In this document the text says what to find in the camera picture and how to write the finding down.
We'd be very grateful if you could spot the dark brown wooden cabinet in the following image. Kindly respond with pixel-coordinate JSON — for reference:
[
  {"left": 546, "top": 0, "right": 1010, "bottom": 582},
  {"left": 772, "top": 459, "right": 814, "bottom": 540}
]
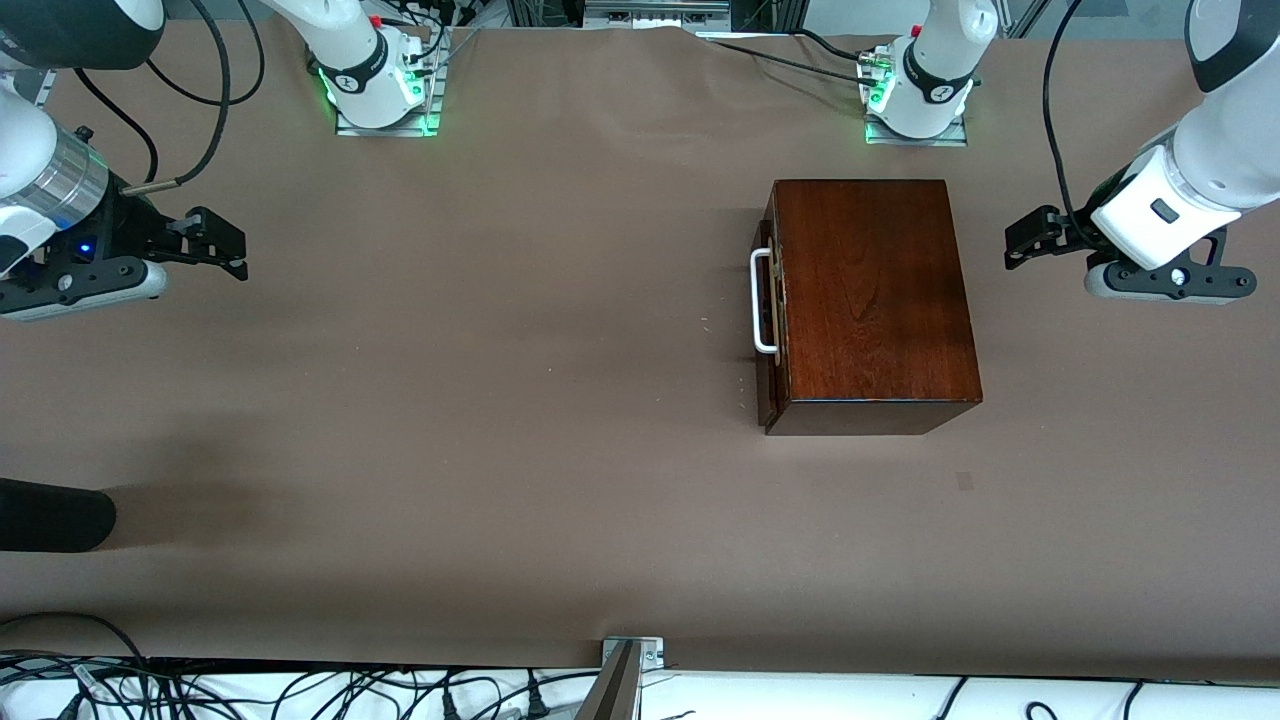
[{"left": 764, "top": 178, "right": 985, "bottom": 438}]

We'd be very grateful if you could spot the black cylinder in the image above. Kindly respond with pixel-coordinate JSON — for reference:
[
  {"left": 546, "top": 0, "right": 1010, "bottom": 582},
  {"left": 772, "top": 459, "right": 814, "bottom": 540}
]
[{"left": 0, "top": 478, "right": 118, "bottom": 554}]

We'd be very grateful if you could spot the brown paper table cover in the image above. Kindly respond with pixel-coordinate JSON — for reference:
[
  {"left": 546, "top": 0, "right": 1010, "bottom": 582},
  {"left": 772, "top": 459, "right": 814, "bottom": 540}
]
[{"left": 0, "top": 22, "right": 1280, "bottom": 683}]

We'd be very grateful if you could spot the grey electronics box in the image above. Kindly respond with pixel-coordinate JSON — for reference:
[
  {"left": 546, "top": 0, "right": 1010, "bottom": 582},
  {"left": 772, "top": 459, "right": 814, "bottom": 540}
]
[{"left": 583, "top": 0, "right": 731, "bottom": 28}]

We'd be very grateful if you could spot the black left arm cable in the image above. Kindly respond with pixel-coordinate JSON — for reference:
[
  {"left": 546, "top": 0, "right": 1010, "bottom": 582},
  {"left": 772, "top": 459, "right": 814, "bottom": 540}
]
[{"left": 1042, "top": 0, "right": 1093, "bottom": 251}]

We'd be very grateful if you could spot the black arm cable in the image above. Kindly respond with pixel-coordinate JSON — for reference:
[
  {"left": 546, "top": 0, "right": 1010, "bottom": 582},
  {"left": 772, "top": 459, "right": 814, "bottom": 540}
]
[
  {"left": 70, "top": 0, "right": 267, "bottom": 191},
  {"left": 1042, "top": 0, "right": 1093, "bottom": 251}
]

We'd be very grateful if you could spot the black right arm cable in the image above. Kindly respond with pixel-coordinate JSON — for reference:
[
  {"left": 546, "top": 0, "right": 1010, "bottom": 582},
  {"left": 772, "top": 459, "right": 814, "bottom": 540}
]
[{"left": 70, "top": 0, "right": 267, "bottom": 191}]

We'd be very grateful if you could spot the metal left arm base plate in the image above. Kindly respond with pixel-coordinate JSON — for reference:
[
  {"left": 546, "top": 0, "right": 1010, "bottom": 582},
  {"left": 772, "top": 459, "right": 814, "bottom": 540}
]
[{"left": 864, "top": 45, "right": 970, "bottom": 148}]

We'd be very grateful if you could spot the black cable with brass connector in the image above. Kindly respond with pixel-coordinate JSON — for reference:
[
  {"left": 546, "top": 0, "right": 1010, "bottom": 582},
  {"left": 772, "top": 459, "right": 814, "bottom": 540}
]
[{"left": 120, "top": 0, "right": 233, "bottom": 197}]

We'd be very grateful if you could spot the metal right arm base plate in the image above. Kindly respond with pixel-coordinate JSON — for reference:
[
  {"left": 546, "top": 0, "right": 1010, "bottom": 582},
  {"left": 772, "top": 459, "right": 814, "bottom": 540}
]
[{"left": 334, "top": 30, "right": 443, "bottom": 139}]

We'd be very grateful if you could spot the short black table cable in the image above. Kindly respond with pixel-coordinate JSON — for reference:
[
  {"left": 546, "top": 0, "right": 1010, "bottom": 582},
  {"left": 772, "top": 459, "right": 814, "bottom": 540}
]
[{"left": 788, "top": 26, "right": 873, "bottom": 65}]

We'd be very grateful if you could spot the long black table cable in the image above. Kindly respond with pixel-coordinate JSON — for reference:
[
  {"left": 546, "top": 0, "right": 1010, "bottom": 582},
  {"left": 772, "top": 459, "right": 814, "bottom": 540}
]
[{"left": 698, "top": 36, "right": 883, "bottom": 89}]

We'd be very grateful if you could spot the large black looped cable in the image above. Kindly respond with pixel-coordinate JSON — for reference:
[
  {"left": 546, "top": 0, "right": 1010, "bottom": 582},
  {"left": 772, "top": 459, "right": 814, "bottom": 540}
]
[{"left": 0, "top": 611, "right": 153, "bottom": 693}]

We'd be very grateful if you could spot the aluminium profile with bracket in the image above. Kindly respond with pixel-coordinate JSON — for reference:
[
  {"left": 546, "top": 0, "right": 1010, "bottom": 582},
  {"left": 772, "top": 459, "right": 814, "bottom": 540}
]
[{"left": 574, "top": 636, "right": 666, "bottom": 720}]

